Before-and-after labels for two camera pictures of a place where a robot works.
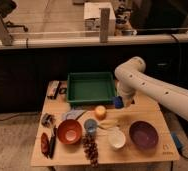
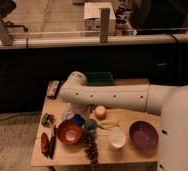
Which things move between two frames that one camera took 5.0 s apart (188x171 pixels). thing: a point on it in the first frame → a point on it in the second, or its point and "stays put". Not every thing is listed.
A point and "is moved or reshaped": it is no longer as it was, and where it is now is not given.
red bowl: (69, 131) stays put
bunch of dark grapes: (91, 149) stays put
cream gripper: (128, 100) → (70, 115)
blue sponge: (118, 102) is moved or reshaped
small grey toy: (47, 120) stays put
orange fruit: (100, 112) stays put
